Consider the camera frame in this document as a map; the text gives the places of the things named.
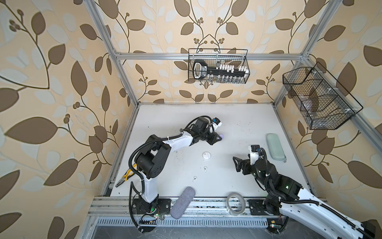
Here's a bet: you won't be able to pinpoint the black wire basket back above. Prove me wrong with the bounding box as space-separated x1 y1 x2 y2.
188 48 250 84

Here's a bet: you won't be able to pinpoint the green glasses case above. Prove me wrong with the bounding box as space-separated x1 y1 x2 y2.
266 133 287 163

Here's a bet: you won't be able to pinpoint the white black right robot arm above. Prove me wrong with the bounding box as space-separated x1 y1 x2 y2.
233 145 377 239

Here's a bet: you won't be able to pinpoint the yellow black pliers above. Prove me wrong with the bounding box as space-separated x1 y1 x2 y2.
115 169 135 187

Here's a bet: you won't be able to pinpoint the black tool with white sockets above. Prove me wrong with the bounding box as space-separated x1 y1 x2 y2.
192 60 250 80

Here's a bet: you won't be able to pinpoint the black wire basket right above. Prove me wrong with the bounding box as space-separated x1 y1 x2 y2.
283 62 364 130

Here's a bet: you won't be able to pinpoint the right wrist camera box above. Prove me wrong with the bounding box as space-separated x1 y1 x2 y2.
249 144 260 165

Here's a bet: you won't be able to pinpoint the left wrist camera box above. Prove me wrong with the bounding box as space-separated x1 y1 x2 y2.
212 118 222 129

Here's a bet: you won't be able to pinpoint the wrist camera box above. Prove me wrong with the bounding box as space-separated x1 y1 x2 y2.
249 144 260 165
212 118 222 129

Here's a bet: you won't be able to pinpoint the clear tape roll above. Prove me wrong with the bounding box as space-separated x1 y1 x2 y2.
225 192 246 216

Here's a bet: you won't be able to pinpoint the grey fabric glasses case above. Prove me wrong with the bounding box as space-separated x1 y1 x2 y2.
170 187 196 220

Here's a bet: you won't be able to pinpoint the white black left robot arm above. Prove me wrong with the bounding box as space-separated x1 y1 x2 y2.
128 116 222 204

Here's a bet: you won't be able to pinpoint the white round earbud case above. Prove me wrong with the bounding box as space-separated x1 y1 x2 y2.
203 152 211 160

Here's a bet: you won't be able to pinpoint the black wire basket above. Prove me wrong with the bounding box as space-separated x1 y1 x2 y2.
283 62 364 130
188 48 250 84

